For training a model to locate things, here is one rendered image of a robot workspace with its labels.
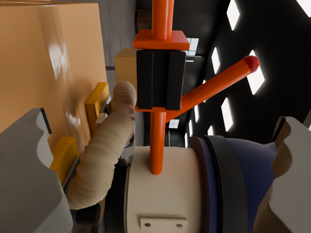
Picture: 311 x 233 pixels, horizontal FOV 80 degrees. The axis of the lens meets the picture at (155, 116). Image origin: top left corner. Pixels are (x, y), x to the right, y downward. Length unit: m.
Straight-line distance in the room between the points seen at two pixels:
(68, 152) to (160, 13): 0.19
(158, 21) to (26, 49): 0.13
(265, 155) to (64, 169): 0.31
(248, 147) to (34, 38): 0.35
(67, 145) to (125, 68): 1.84
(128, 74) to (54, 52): 1.83
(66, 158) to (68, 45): 0.15
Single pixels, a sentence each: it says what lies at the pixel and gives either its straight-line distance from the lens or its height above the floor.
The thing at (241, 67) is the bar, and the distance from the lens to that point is 0.27.
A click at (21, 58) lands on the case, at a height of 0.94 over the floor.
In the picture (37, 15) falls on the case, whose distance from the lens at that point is 0.25.
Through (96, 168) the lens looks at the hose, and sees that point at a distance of 0.21.
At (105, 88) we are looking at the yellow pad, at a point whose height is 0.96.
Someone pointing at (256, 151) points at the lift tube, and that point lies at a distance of 0.37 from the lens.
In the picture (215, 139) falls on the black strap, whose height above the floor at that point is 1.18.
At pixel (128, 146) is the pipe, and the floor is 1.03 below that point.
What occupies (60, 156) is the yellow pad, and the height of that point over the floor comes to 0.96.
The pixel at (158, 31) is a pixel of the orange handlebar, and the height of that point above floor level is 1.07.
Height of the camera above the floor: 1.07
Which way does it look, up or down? level
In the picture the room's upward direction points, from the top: 92 degrees clockwise
